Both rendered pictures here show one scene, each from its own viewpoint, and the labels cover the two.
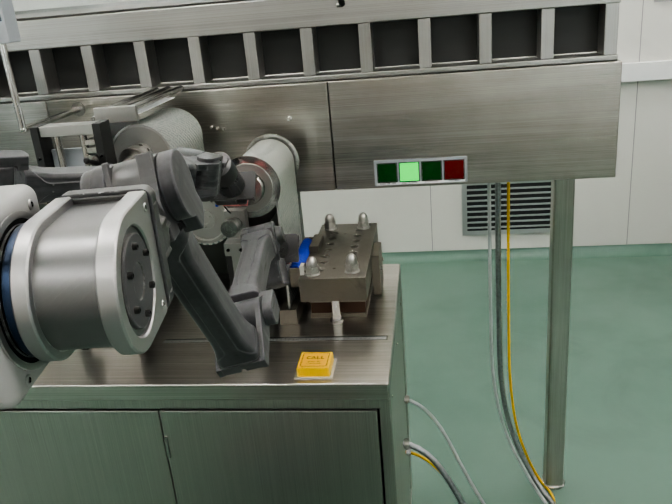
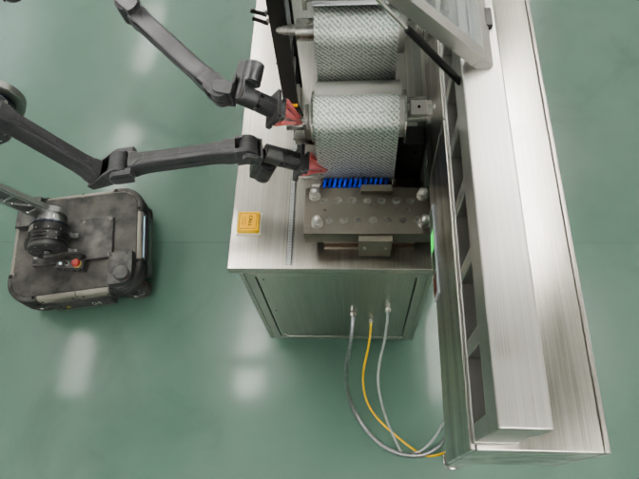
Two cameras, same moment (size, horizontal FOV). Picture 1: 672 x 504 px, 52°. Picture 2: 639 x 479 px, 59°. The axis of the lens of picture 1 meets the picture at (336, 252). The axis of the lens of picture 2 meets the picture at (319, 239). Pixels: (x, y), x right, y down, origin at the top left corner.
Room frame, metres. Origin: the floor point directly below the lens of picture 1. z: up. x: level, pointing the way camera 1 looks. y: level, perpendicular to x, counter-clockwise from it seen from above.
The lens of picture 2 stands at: (1.55, -0.82, 2.54)
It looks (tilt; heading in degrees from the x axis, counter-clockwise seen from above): 64 degrees down; 90
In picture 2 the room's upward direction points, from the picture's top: 8 degrees counter-clockwise
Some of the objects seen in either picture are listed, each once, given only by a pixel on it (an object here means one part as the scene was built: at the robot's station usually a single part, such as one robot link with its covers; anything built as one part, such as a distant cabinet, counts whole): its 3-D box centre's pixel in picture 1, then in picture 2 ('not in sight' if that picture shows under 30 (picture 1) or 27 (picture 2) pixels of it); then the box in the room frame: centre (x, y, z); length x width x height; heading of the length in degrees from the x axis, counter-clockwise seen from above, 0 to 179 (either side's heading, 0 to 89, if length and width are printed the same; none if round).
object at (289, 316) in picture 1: (298, 293); not in sight; (1.69, 0.11, 0.92); 0.28 x 0.04 x 0.04; 171
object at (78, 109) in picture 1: (52, 118); not in sight; (1.84, 0.70, 1.41); 0.30 x 0.04 x 0.04; 171
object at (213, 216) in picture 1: (219, 204); (358, 101); (1.72, 0.29, 1.17); 0.26 x 0.12 x 0.12; 171
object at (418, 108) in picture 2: not in sight; (420, 107); (1.87, 0.14, 1.28); 0.06 x 0.05 x 0.02; 171
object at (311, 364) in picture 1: (315, 364); (248, 222); (1.32, 0.07, 0.91); 0.07 x 0.07 x 0.02; 81
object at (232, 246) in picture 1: (241, 272); (305, 147); (1.54, 0.23, 1.05); 0.06 x 0.05 x 0.31; 171
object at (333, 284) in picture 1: (342, 258); (370, 215); (1.71, -0.01, 1.00); 0.40 x 0.16 x 0.06; 171
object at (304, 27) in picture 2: (137, 159); (306, 29); (1.59, 0.44, 1.33); 0.06 x 0.06 x 0.06; 81
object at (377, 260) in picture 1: (378, 267); (375, 246); (1.71, -0.11, 0.96); 0.10 x 0.03 x 0.11; 171
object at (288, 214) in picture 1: (290, 227); (356, 162); (1.69, 0.11, 1.11); 0.23 x 0.01 x 0.18; 171
